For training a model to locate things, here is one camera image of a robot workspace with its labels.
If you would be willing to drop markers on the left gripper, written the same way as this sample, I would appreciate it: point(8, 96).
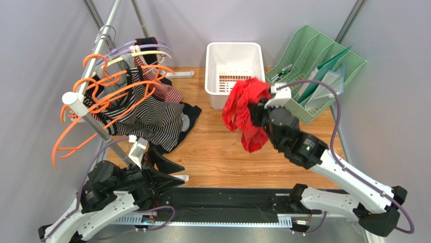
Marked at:
point(159, 180)

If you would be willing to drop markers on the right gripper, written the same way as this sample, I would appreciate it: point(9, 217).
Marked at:
point(260, 112)

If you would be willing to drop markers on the red tank top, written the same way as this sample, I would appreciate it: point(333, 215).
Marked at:
point(236, 113)

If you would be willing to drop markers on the orange plastic hanger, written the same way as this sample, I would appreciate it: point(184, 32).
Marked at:
point(98, 107)

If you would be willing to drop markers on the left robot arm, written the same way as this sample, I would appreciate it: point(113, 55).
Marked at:
point(110, 192)

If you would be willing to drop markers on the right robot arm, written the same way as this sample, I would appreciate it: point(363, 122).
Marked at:
point(375, 206)

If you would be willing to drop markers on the black white striped top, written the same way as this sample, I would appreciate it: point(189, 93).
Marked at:
point(151, 118)

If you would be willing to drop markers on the red white striped top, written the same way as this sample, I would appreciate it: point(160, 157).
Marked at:
point(161, 84)

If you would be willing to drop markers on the pens in organizer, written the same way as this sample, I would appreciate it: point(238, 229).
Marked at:
point(281, 74)

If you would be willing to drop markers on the green folder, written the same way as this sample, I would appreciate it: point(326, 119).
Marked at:
point(308, 88)

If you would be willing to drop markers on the grey garment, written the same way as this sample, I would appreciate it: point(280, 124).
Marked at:
point(186, 123)

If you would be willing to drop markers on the white plastic basket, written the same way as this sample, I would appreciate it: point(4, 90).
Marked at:
point(228, 62)

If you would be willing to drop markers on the green file organizer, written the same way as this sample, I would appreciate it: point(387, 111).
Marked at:
point(307, 48)

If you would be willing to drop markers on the metal clothes rack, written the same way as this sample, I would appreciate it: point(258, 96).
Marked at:
point(84, 96)

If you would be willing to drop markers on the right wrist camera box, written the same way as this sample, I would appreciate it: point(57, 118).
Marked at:
point(280, 95)

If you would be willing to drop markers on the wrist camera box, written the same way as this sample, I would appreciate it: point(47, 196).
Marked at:
point(139, 147)
point(280, 95)

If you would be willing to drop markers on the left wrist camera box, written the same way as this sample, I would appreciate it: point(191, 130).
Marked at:
point(139, 147)

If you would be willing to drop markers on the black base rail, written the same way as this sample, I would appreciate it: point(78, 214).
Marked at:
point(226, 205)

